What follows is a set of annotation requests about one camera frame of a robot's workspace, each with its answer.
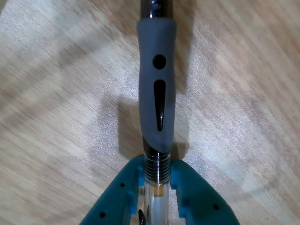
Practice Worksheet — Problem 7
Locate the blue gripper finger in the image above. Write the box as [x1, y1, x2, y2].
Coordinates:
[170, 159, 240, 225]
[79, 155, 145, 225]

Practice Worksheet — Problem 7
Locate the grey grip clear pen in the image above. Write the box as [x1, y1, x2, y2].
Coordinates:
[137, 0, 178, 225]

